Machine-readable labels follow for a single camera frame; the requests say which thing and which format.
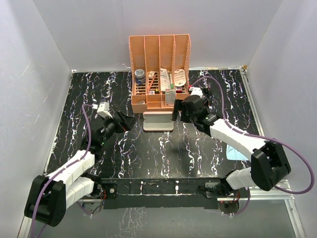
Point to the blue white round tin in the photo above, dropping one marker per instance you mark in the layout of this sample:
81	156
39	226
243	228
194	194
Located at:
140	76

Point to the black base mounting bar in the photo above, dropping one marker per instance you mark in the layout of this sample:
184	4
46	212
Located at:
162	193

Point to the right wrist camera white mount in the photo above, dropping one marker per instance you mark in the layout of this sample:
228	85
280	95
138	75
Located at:
196	91

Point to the white tube package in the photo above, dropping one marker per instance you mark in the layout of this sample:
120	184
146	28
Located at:
164	79

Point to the red pencil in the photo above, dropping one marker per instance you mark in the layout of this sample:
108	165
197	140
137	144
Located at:
152	81

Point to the grey white small box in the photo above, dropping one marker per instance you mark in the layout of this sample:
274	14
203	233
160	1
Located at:
170	96

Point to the oval beige tag package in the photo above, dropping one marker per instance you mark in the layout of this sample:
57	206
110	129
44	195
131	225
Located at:
179	78

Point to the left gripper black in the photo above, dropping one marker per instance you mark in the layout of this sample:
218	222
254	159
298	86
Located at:
128	122

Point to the orange desk organizer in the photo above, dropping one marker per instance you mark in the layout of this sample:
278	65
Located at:
150	53

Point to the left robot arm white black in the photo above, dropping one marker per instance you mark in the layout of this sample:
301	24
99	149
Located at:
51	195

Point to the black sunglasses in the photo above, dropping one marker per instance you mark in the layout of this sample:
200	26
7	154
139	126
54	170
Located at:
207	93

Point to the blue cleaning cloth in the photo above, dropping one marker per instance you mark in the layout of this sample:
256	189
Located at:
234	155

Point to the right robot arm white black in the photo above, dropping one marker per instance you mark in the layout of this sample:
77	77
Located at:
269	164

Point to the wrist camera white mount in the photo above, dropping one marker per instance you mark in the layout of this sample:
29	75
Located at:
103	110
196	91

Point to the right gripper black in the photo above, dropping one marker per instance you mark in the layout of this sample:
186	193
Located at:
180	105

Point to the small white card box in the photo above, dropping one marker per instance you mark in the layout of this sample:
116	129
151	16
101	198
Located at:
151	74

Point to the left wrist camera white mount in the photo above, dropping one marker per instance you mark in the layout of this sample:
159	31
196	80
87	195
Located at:
103	110

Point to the pink glasses case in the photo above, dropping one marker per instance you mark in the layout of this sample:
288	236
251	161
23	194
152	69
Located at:
158	121

